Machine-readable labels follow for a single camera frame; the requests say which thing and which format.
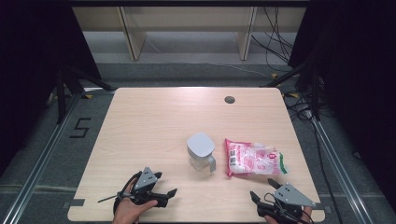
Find tangled black floor cables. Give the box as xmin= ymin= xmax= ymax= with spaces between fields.
xmin=283 ymin=94 xmax=318 ymax=123

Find person's right hand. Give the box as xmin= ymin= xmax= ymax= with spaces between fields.
xmin=264 ymin=206 xmax=313 ymax=224

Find person's left hand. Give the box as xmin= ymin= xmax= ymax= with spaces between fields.
xmin=112 ymin=177 xmax=159 ymax=224

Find hanging black cables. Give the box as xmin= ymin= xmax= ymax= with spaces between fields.
xmin=250 ymin=7 xmax=295 ymax=73

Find clear jar with grey lid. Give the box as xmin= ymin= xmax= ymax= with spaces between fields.
xmin=186 ymin=132 xmax=218 ymax=174

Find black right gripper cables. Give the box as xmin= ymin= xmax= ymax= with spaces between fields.
xmin=263 ymin=191 xmax=312 ymax=224

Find black metal stand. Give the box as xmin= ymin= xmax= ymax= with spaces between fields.
xmin=261 ymin=59 xmax=321 ymax=121
xmin=55 ymin=65 xmax=117 ymax=125

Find black frame bar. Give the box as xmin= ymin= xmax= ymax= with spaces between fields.
xmin=67 ymin=0 xmax=312 ymax=7

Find long metal floor rail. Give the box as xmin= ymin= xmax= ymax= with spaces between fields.
xmin=0 ymin=92 xmax=82 ymax=224
xmin=311 ymin=117 xmax=375 ymax=224

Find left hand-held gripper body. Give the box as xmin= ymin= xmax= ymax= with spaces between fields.
xmin=130 ymin=166 xmax=171 ymax=209

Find pink and white plastic bag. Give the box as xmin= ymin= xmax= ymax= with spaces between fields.
xmin=223 ymin=138 xmax=289 ymax=178

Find black curtain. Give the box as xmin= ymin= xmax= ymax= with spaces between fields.
xmin=0 ymin=0 xmax=102 ymax=176
xmin=288 ymin=0 xmax=396 ymax=216

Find short metal rail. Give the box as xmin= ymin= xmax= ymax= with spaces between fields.
xmin=81 ymin=87 xmax=117 ymax=95

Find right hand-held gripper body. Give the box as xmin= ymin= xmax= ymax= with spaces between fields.
xmin=257 ymin=182 xmax=317 ymax=224

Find black cable tie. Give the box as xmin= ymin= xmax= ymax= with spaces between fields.
xmin=97 ymin=193 xmax=125 ymax=203

